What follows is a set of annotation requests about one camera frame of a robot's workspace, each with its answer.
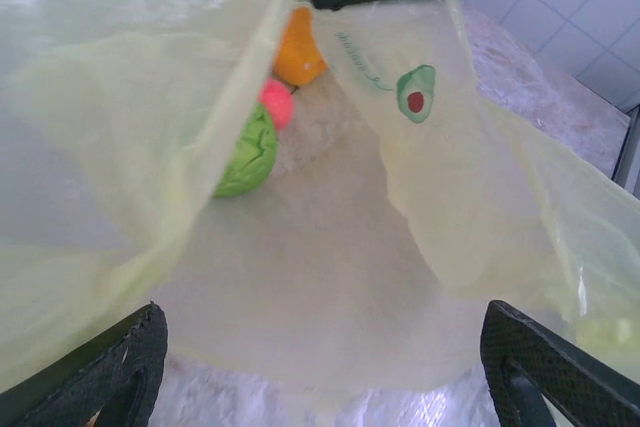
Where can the orange toy fruit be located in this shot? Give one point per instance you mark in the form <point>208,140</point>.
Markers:
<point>297,57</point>

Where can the pink toy peach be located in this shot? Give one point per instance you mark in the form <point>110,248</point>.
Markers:
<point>277,102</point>

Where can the aluminium frame post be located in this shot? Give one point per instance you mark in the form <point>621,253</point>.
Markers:
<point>629,157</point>

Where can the translucent yellow-green plastic bag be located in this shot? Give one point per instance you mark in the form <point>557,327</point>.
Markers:
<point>450,172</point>

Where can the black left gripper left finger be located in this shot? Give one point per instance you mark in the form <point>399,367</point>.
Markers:
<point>145,342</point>

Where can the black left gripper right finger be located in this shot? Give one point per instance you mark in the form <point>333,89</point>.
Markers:
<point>500,342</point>

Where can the green toy cabbage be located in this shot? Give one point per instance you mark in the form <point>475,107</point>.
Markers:
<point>250,157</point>

